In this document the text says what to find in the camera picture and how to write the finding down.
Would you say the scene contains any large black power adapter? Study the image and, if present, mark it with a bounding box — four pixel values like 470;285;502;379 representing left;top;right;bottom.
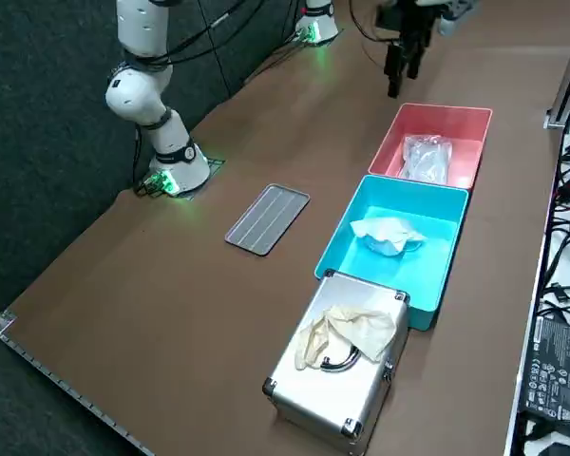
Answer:
519;312;570;437

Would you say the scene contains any grey metal tray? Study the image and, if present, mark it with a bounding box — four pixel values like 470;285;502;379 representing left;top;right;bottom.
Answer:
224;183;312;258

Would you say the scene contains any aluminium camera post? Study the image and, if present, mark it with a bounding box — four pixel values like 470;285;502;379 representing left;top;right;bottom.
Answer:
544;0;570;130

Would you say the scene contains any blue plastic box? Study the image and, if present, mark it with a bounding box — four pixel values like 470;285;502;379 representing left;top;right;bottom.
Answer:
313;174;472;333

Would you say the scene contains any pink plastic box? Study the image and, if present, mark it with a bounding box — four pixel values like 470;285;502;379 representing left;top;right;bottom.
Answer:
367;103;495;192

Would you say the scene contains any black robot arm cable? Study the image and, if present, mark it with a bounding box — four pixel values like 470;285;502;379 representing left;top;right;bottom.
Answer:
137;0;310;67

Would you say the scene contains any used white face mask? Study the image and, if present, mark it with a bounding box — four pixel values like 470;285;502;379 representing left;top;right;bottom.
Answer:
350;217;429;258

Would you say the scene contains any aluminium table edge rail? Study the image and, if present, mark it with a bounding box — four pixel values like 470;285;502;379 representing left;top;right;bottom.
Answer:
0;303;157;456

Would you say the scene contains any aluminium carrying case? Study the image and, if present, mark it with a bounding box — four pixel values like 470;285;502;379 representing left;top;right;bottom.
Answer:
261;270;411;445

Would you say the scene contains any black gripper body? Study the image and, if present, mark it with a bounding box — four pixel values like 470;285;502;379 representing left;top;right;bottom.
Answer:
376;0;440;45

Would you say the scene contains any new face mask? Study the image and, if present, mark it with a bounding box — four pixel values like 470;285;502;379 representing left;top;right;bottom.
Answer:
398;134;454;184

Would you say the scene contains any cream rubber glove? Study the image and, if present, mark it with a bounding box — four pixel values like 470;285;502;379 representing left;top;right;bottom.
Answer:
294;306;397;372

